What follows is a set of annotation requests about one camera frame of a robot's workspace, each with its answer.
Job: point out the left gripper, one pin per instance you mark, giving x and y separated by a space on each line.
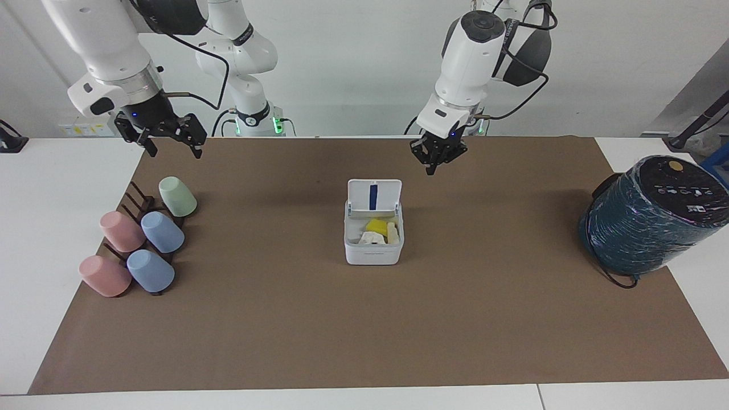
443 138

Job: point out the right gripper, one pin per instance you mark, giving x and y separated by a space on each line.
149 111

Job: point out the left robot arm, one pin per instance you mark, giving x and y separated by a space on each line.
467 62

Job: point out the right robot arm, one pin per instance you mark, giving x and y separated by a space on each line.
108 45

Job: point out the beige trash piece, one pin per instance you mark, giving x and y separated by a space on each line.
392 233

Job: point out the yellow trash piece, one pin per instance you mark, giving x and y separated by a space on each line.
377 225

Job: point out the white trash can with lid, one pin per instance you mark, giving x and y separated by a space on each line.
373 253

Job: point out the green cup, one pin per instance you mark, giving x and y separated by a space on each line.
177 196

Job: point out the dark brown cup rack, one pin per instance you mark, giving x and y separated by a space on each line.
140 200

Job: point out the white power strip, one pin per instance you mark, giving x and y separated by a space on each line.
82 128

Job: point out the blue cup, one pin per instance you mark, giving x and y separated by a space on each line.
163 232
150 271

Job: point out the white crumpled paper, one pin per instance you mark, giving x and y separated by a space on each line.
373 238

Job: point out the pink cup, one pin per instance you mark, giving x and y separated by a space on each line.
121 231
104 276

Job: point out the black stand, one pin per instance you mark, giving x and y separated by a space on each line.
11 143
697 124

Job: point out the film-wrapped dark teal cylinder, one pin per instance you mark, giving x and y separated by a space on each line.
649 222

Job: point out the blue object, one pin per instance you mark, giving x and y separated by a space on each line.
719 165

